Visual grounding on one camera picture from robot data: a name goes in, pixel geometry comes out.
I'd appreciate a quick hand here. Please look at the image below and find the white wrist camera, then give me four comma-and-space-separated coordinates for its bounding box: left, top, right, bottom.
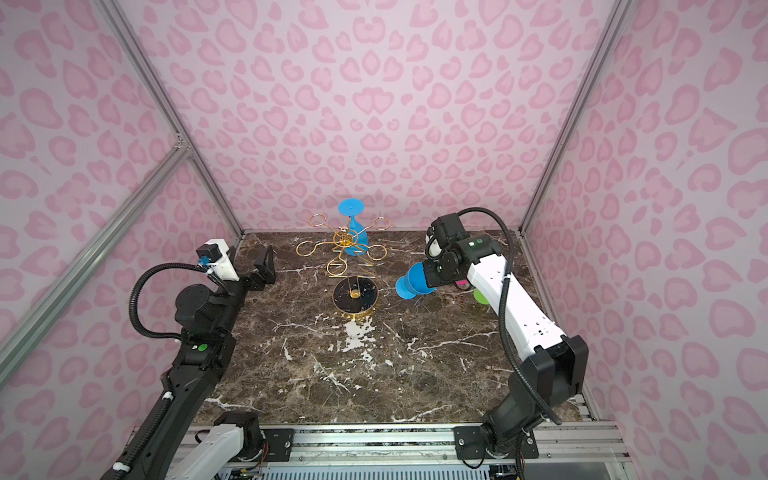
425, 213, 469, 259
196, 239, 240, 282

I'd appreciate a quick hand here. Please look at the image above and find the gold wire glass rack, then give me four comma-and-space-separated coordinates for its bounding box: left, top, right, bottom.
295, 214, 391, 317

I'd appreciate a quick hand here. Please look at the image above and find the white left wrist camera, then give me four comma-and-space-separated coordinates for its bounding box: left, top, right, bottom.
196, 239, 240, 282

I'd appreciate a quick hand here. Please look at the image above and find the blue wine glass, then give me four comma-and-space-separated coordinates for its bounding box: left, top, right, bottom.
338, 198, 369, 256
395, 263, 435, 300

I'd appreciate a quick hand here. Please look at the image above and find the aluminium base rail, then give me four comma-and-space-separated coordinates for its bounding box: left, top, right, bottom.
149, 422, 625, 480

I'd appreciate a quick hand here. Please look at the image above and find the aluminium frame right post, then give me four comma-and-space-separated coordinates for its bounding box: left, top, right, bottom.
518, 0, 637, 237

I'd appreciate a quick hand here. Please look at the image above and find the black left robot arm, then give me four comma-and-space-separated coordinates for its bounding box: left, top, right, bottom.
102, 240, 277, 479

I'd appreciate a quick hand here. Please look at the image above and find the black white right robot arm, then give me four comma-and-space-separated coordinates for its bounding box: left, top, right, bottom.
422, 235, 589, 458

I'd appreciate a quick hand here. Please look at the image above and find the aluminium frame left diagonal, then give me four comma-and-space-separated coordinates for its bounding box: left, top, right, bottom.
1, 141, 188, 385

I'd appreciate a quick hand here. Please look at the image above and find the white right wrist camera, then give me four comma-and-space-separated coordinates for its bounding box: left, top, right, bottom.
425, 213, 469, 259

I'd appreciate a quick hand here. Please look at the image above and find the green wine glass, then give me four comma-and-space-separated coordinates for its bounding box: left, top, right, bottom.
473, 289, 489, 305

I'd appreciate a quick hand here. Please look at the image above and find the aluminium frame post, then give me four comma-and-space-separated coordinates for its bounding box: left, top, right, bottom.
94, 0, 245, 238
518, 0, 637, 237

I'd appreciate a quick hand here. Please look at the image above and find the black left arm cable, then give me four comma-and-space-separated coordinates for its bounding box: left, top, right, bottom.
128, 262, 211, 342

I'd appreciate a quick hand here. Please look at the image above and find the aluminium frame left post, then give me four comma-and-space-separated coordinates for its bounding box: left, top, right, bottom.
94, 0, 245, 238

